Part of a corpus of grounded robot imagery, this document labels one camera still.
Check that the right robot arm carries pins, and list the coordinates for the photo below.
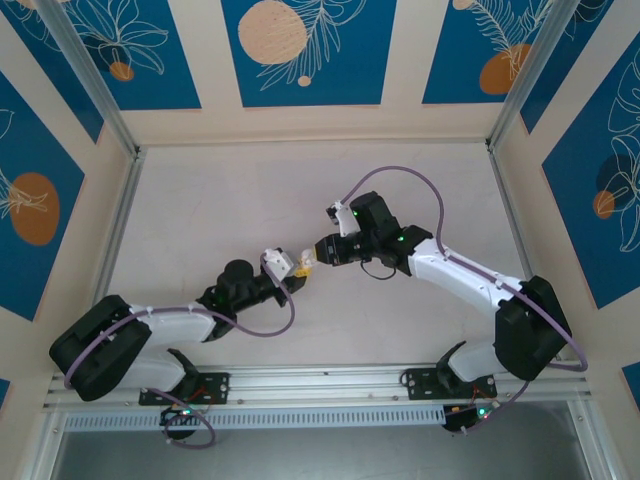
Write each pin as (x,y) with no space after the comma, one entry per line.
(450,270)

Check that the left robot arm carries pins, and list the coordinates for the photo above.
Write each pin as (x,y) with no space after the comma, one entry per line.
(170,325)

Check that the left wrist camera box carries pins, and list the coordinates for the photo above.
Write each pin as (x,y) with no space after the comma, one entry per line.
(277,261)

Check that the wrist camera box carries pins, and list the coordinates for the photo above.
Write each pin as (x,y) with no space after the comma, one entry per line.
(277,261)
(345,220)

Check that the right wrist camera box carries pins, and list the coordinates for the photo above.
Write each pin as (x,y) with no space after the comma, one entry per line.
(345,220)

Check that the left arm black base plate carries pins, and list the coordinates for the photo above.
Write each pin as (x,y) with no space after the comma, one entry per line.
(217,387)

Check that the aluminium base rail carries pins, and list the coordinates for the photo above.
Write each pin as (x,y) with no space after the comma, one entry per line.
(325,382)

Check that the aluminium side rail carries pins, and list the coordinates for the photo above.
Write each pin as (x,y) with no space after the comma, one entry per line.
(127,200)
(505,200)

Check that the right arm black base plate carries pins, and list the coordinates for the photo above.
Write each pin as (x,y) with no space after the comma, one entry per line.
(422,384)

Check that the aluminium frame post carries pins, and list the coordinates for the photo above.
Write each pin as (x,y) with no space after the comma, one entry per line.
(85,70)
(530,65)

